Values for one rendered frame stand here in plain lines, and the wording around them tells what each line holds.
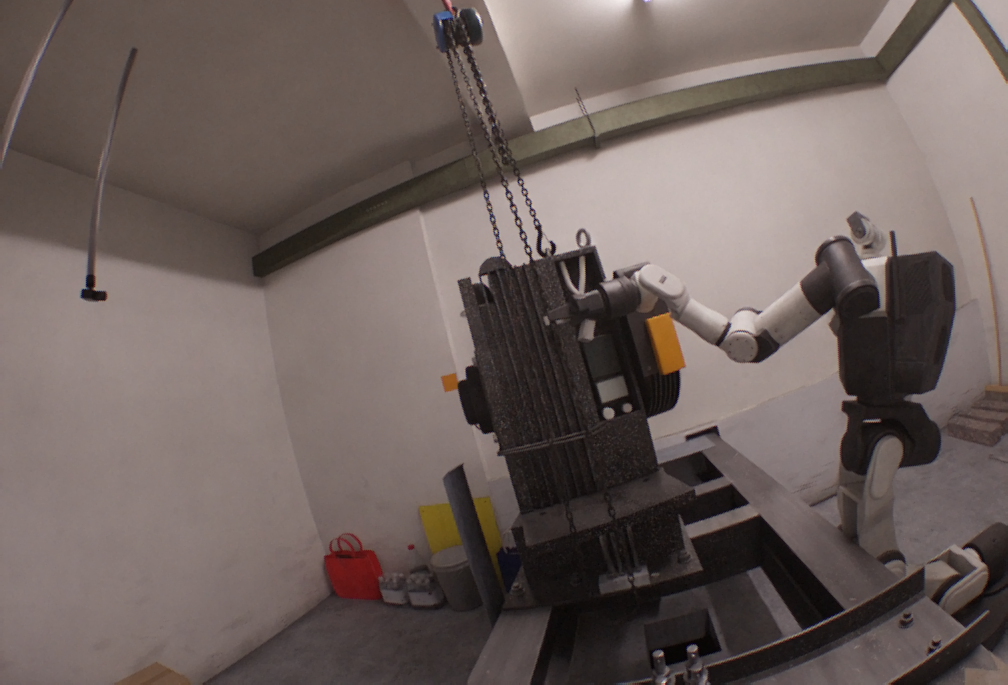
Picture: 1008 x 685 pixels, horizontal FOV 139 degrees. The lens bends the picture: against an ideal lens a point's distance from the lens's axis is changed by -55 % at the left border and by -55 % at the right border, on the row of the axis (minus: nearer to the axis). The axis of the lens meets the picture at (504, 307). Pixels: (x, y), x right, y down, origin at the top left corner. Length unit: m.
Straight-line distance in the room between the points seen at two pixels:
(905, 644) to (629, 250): 2.25
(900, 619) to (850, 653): 0.11
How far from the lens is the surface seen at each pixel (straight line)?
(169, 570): 2.61
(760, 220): 2.71
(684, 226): 2.55
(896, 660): 0.85
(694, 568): 1.18
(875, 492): 1.08
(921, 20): 3.47
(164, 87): 2.26
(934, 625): 0.90
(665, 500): 1.06
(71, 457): 2.40
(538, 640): 1.09
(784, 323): 0.93
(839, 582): 1.04
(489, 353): 1.18
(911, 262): 1.00
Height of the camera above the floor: 1.30
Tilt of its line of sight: 10 degrees up
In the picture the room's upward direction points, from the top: 15 degrees counter-clockwise
